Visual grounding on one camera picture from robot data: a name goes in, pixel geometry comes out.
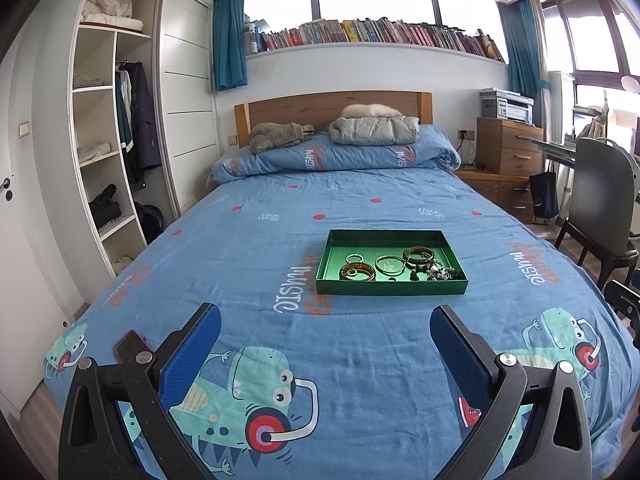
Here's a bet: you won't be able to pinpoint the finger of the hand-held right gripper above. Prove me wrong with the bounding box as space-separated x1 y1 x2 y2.
602 279 640 352

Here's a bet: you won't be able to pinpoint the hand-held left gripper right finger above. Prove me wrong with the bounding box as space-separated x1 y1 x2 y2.
429 304 593 480

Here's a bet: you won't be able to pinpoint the low wooden nightstand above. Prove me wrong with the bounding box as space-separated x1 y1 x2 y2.
452 165 536 223

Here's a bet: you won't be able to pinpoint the green metal tray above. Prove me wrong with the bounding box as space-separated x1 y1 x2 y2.
315 229 469 296

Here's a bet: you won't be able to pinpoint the hanging dark jacket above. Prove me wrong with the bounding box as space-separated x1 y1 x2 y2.
127 61 162 188

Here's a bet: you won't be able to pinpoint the long teal curtain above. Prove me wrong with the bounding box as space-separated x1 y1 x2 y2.
497 0 551 126

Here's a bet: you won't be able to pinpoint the black folded clothes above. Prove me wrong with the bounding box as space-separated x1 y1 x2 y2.
89 184 122 228

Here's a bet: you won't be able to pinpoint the dark amber bangle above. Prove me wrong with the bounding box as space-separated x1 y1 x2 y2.
402 246 435 267

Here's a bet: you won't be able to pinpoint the folded white clothes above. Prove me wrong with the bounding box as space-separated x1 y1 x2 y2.
77 143 112 163

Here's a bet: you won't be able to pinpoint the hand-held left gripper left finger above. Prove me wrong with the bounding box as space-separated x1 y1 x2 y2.
59 302 222 480

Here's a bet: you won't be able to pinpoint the folded blue duvet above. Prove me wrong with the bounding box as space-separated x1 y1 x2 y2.
212 125 462 186

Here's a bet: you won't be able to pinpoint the white printer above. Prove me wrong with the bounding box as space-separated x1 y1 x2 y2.
479 87 535 125

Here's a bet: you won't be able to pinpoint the black tote bag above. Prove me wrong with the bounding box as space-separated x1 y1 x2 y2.
529 160 560 221

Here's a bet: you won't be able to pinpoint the blue printed bedsheet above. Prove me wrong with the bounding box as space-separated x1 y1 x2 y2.
45 165 636 480

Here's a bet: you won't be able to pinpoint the wooden headboard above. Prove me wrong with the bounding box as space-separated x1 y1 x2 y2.
234 91 433 150

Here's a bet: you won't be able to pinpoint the white wardrobe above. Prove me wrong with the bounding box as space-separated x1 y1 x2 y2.
70 0 221 276

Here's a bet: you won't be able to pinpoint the thin metal bangle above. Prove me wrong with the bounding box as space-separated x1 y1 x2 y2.
375 255 405 276

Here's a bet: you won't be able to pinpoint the hanging green white jacket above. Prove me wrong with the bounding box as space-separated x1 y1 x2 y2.
115 67 135 153

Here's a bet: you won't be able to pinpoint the short teal curtain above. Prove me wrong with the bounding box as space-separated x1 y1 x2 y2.
211 0 248 92

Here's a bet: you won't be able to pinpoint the grey puffer jacket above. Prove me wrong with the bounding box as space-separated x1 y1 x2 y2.
328 115 420 146

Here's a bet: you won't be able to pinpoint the grey desk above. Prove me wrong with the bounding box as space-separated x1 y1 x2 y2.
531 137 581 161

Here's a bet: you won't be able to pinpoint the white pillow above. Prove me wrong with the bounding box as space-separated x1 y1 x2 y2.
80 16 145 35

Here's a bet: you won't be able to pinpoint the row of books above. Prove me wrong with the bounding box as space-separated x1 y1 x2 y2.
247 17 506 63

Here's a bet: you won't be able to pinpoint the wooden drawer cabinet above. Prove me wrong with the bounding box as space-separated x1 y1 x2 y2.
475 117 546 176

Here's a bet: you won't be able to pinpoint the grey-green fleece garment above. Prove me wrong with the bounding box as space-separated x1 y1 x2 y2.
249 122 316 155

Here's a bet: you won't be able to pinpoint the dark chair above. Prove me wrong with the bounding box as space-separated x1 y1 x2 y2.
554 137 640 281

